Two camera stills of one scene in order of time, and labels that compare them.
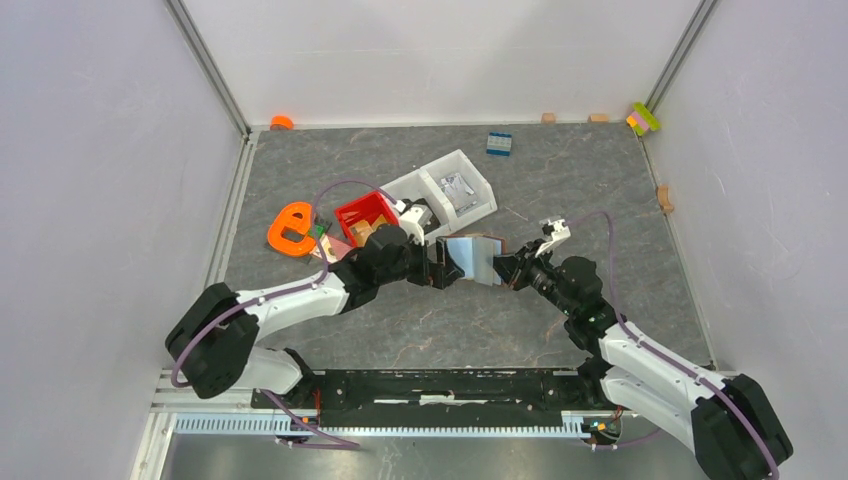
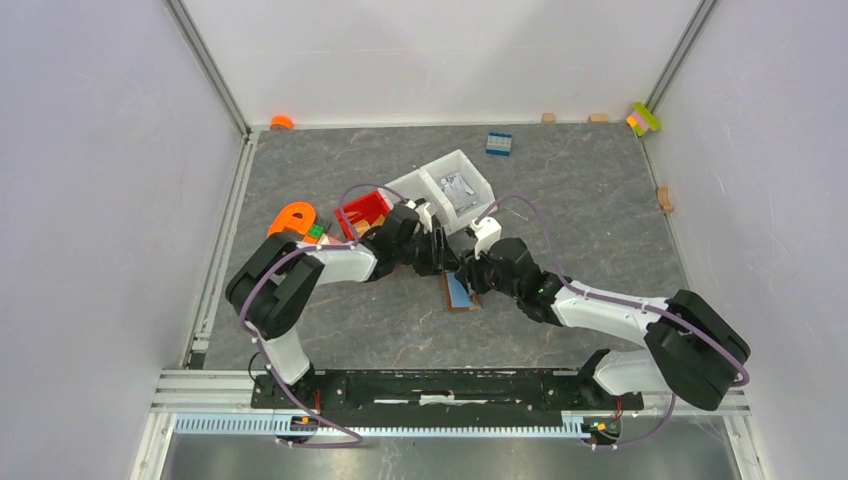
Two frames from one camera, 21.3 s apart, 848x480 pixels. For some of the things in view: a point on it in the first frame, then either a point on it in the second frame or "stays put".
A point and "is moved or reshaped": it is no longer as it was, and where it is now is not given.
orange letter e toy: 296,216 stays put
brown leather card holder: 474,256 is moved or reshaped
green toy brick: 319,230 stays put
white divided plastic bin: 457,191 stays put
